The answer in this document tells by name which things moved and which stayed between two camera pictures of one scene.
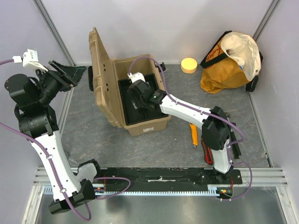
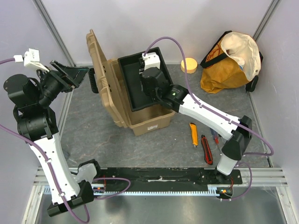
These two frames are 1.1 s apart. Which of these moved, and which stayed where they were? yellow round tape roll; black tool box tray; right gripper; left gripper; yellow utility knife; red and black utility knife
Moved: right gripper; black tool box tray
Stayed: red and black utility knife; yellow round tape roll; yellow utility knife; left gripper
